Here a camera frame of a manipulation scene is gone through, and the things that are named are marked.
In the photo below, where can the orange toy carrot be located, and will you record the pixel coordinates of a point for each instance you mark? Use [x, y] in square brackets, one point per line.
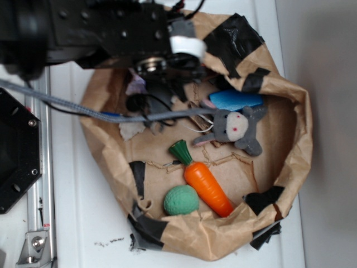
[198, 176]

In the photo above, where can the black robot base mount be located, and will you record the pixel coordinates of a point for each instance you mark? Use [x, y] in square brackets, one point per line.
[20, 150]

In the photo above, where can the white paper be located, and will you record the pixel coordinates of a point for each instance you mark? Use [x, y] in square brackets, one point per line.
[136, 85]

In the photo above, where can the blue wooden block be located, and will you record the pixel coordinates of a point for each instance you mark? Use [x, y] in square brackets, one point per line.
[234, 100]

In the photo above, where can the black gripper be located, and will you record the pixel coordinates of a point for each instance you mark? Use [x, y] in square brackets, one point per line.
[159, 43]

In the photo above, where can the brown paper bag tray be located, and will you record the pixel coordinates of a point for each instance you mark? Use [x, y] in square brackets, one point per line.
[261, 188]

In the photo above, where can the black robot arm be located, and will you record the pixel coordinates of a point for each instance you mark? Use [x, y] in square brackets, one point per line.
[37, 34]

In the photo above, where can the green textured ball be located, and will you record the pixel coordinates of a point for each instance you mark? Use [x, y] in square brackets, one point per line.
[182, 199]

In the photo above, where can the metal corner bracket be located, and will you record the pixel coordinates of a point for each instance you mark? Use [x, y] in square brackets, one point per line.
[36, 251]

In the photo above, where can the aluminium extrusion rail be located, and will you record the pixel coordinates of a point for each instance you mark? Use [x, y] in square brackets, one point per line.
[40, 197]

